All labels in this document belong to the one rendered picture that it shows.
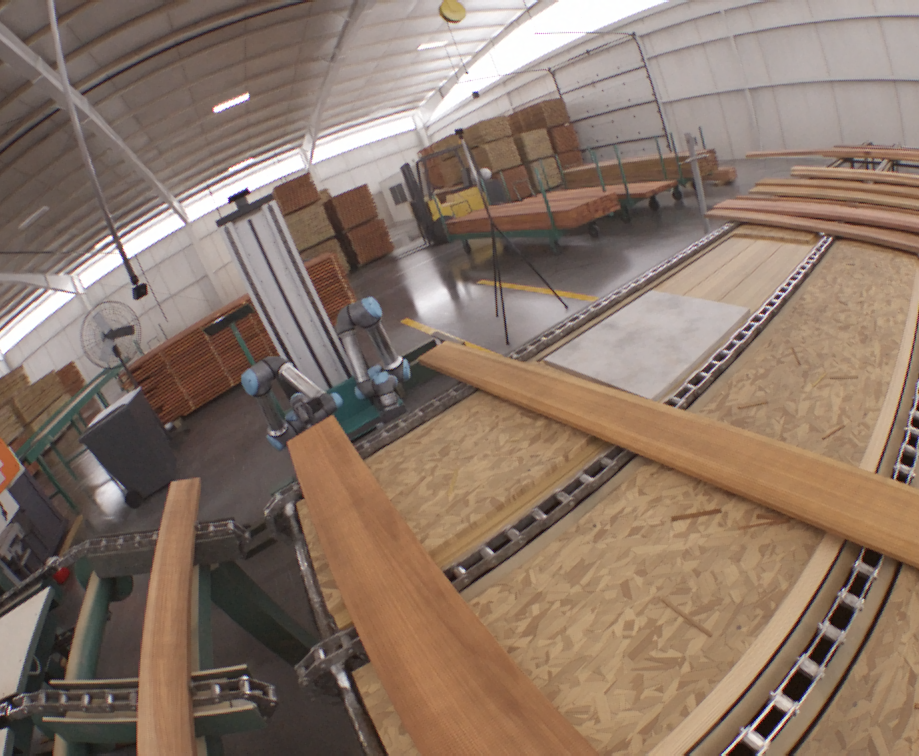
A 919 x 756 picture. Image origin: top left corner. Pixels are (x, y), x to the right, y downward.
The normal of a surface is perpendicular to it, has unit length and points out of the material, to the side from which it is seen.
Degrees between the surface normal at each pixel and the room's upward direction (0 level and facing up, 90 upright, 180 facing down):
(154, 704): 22
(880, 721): 0
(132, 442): 94
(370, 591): 0
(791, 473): 0
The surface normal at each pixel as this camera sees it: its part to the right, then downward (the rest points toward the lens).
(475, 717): -0.33, -0.84
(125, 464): 0.48, 0.32
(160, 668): 0.00, -0.96
